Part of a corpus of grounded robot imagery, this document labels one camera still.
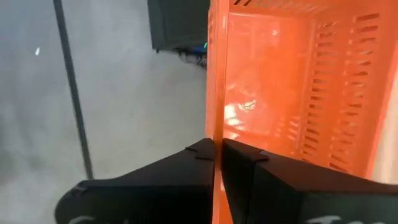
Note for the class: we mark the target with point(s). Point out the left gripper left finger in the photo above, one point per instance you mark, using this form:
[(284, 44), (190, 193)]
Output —
[(161, 193)]

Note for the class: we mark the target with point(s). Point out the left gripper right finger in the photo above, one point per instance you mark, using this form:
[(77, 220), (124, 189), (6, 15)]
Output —
[(311, 199)]

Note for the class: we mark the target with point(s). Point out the orange plastic basket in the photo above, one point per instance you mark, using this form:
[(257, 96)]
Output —
[(264, 77)]

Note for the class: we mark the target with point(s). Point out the black equipment box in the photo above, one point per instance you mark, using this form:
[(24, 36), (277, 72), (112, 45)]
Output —
[(177, 21)]

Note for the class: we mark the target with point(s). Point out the small white floor scrap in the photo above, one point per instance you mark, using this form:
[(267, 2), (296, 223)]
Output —
[(37, 51)]

